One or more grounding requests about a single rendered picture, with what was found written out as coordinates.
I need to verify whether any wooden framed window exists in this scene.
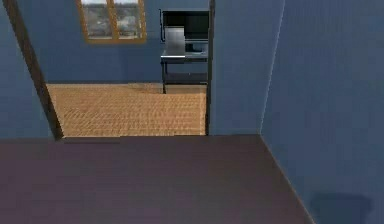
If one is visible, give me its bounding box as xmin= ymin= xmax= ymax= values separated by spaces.
xmin=74 ymin=0 xmax=148 ymax=45

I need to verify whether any dark television stand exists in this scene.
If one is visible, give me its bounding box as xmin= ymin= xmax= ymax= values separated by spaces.
xmin=160 ymin=49 xmax=210 ymax=95

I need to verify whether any black television set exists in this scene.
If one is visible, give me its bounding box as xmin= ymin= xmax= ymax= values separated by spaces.
xmin=159 ymin=9 xmax=211 ymax=53

